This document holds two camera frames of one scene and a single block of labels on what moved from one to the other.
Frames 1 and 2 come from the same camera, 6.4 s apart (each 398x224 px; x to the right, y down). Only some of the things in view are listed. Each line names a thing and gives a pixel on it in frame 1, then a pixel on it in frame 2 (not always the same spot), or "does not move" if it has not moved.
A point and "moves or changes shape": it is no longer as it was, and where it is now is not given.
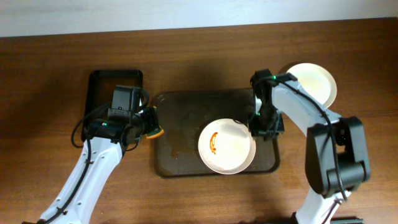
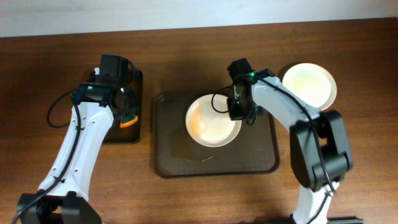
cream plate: x=316 y=79 does not move
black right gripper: x=265 y=130 → x=236 y=112
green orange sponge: x=155 y=134 moves or changes shape
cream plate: x=226 y=146 → x=209 y=122
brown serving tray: x=183 y=116 does not move
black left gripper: x=149 y=121 → x=127 y=109
